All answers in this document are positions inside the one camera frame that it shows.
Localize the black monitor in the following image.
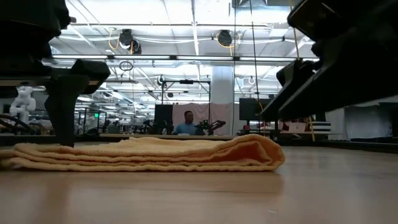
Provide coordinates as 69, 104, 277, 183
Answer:
154, 104, 174, 134
238, 97, 272, 122

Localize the black white striped box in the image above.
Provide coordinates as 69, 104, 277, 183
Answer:
310, 121, 332, 135

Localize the black hanging cable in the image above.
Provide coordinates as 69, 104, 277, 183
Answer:
249, 0, 261, 103

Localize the pink curtain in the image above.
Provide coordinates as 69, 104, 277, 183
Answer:
172, 102, 233, 136

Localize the white building column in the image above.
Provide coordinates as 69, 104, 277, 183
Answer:
210, 65, 236, 136

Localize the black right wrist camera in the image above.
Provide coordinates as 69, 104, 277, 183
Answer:
287, 0, 343, 43

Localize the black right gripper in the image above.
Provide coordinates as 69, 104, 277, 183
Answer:
261, 0, 398, 121

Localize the black curved hose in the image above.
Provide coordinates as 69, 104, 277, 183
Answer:
0, 113, 32, 131

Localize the black ceiling cable reel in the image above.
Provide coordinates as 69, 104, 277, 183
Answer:
216, 29, 234, 48
119, 28, 142, 55

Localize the long ceiling light strip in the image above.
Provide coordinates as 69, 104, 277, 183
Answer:
49, 54, 320, 64

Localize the yellow strap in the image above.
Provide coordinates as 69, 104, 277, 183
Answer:
308, 116, 316, 142

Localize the black frame workcell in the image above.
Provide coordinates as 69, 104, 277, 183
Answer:
73, 107, 108, 135

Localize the black cable loop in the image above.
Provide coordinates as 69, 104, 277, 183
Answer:
118, 60, 134, 72

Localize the yellow towel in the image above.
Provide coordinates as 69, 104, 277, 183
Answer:
0, 133, 286, 173

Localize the person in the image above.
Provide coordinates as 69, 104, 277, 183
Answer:
172, 110, 203, 136

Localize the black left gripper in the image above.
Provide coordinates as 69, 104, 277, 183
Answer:
0, 21, 111, 147

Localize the yellow hanging cable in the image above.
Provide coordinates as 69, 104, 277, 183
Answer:
289, 0, 302, 60

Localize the white cloth cover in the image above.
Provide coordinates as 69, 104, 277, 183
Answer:
341, 105, 393, 140

